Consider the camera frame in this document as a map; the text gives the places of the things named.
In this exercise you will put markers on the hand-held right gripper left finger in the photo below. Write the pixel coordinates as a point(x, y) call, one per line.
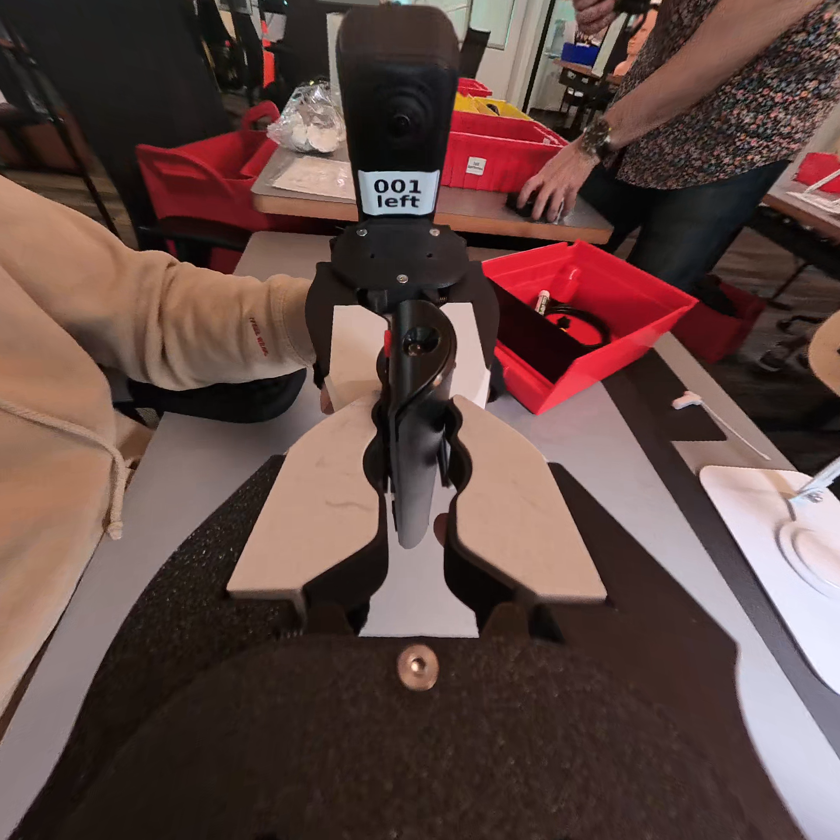
point(315, 512)

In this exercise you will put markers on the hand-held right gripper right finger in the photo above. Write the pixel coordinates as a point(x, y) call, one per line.
point(518, 518)

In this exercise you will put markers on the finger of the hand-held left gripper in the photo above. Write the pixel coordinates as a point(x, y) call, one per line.
point(471, 367)
point(354, 354)

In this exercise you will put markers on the black handheld tool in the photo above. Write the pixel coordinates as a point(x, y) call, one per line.
point(413, 485)

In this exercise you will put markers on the wooden table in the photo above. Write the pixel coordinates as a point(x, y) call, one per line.
point(492, 220)

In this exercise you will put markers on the long red plastic bin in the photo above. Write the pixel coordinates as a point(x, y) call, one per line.
point(499, 157)

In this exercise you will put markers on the clear plastic bag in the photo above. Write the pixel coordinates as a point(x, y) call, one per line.
point(308, 121)

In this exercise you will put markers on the yellow plastic bin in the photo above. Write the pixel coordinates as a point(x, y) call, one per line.
point(492, 108)

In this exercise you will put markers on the white zip tie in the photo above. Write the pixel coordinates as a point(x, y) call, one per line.
point(686, 399)

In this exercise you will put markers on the red tote bag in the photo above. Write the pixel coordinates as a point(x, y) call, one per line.
point(197, 177)

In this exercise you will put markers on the red storage bin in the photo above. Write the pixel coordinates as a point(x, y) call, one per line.
point(715, 321)

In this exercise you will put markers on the beige hoodie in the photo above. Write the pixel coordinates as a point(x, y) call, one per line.
point(39, 492)

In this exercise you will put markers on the black room divider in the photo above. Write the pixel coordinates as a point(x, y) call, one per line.
point(131, 79)

